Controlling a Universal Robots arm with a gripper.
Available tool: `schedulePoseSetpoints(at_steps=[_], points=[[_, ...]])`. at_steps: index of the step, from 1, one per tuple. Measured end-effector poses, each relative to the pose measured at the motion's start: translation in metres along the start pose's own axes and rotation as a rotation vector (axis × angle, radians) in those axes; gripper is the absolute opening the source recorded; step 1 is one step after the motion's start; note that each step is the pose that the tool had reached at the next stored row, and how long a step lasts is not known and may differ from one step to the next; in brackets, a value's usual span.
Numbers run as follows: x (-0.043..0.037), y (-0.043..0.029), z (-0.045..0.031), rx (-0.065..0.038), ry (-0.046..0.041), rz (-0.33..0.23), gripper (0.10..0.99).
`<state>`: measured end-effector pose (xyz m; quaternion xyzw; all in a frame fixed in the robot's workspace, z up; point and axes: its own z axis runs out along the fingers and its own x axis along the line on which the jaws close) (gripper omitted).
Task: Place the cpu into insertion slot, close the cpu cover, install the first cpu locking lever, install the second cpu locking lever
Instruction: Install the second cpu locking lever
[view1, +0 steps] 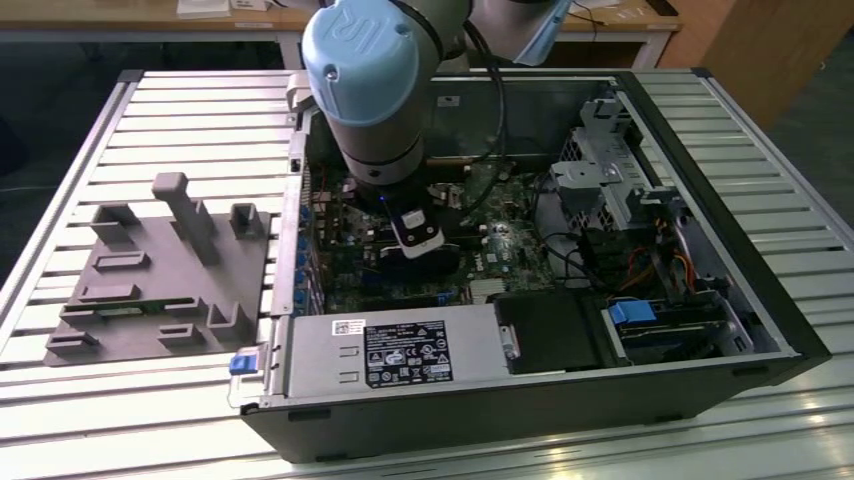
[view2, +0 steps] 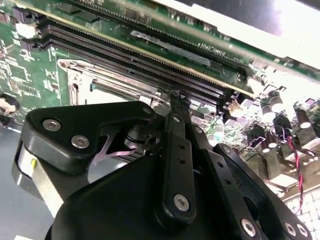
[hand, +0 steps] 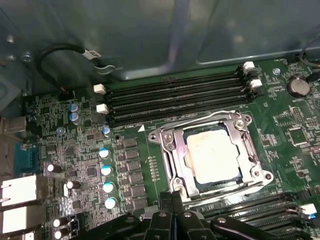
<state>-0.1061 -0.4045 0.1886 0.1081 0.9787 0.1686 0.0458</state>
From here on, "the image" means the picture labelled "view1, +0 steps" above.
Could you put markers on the wooden cabinet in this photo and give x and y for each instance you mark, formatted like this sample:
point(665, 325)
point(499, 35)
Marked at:
point(768, 50)

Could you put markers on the silver disk bay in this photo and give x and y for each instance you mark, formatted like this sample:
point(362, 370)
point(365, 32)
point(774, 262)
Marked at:
point(674, 330)

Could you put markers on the green RAM stick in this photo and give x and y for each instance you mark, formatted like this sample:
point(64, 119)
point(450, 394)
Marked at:
point(120, 313)

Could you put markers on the silver power supply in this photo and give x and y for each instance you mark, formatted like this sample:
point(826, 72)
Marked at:
point(321, 360)

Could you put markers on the blue disk carrier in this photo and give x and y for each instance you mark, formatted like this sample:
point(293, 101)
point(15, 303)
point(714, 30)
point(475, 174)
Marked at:
point(634, 312)

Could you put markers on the wooden desk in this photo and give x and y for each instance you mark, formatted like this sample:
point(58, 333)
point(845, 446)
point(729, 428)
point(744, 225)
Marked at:
point(134, 22)

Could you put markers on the silver chipset heatsink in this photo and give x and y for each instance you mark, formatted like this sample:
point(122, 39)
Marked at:
point(487, 289)

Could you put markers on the green motherboard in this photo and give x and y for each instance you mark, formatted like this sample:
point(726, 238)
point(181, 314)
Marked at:
point(514, 250)

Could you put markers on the gray parts rack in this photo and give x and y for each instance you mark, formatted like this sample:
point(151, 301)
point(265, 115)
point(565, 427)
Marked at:
point(167, 280)

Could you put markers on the black PC case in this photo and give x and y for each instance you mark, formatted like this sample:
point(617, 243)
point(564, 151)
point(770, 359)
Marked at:
point(467, 425)

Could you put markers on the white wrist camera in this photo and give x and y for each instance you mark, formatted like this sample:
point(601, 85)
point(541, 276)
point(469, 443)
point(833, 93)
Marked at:
point(419, 235)

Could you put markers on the white box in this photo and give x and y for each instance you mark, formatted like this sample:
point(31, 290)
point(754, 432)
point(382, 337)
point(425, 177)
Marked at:
point(201, 9)
point(250, 4)

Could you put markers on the black drive cover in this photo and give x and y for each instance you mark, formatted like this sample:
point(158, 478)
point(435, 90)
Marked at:
point(547, 330)

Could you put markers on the blue case latch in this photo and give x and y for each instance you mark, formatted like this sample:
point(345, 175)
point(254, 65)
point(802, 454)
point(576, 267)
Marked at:
point(242, 364)

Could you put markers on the black RAM slot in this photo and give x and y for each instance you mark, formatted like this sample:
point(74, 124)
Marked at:
point(465, 234)

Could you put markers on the metal disk bay cage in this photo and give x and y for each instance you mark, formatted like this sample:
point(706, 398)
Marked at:
point(588, 175)

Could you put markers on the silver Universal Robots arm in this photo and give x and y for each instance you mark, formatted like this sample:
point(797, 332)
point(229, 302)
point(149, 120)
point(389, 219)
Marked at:
point(361, 65)

